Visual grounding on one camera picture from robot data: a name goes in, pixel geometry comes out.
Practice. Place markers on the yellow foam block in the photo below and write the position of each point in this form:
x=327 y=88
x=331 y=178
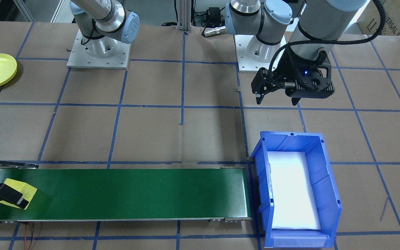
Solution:
x=19 y=185

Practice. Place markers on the black power supply box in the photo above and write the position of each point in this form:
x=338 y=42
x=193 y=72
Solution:
x=214 y=14

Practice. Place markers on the blue plastic storage bin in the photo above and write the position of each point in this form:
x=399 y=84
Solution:
x=325 y=187

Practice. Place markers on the brown cardboard box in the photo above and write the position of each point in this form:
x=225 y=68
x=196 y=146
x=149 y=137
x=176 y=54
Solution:
x=394 y=17

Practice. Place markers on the green conveyor belt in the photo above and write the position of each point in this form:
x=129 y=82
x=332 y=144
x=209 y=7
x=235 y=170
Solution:
x=134 y=194

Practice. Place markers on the clear plastic label holder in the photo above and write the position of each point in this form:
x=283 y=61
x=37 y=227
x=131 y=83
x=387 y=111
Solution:
x=297 y=241

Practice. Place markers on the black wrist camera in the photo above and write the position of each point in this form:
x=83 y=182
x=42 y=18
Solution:
x=316 y=91

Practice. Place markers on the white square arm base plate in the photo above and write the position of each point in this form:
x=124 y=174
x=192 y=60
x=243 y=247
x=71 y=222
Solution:
x=245 y=64
x=116 y=62

